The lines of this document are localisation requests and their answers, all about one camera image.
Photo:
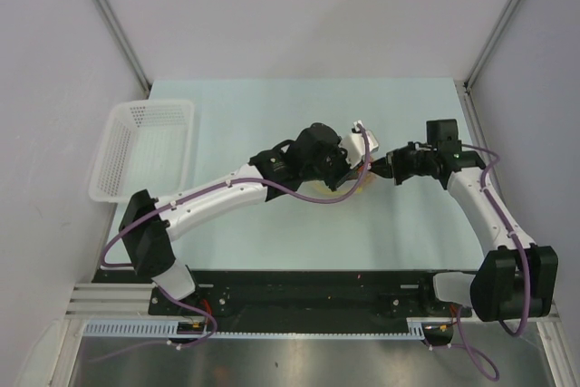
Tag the clear zip top bag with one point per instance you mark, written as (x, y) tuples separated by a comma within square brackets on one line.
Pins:
[(319, 189)]

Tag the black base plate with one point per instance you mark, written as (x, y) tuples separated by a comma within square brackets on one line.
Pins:
[(310, 302)]

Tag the white plastic basket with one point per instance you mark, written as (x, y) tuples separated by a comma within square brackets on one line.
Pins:
[(145, 145)]

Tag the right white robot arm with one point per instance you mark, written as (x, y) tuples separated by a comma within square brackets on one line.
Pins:
[(517, 277)]

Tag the right aluminium frame post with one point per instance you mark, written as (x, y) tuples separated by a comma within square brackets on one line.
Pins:
[(506, 16)]

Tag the left aluminium frame post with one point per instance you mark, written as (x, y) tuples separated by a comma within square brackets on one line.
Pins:
[(123, 43)]

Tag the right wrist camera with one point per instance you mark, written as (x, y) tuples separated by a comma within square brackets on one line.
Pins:
[(443, 135)]

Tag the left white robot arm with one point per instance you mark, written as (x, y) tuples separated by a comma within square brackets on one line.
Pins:
[(150, 226)]

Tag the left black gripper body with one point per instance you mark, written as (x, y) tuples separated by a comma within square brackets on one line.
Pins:
[(334, 169)]

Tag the aluminium frame post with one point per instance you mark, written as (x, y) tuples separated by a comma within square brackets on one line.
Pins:
[(123, 43), (506, 16)]

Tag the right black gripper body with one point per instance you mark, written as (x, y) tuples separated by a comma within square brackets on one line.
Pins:
[(409, 162)]

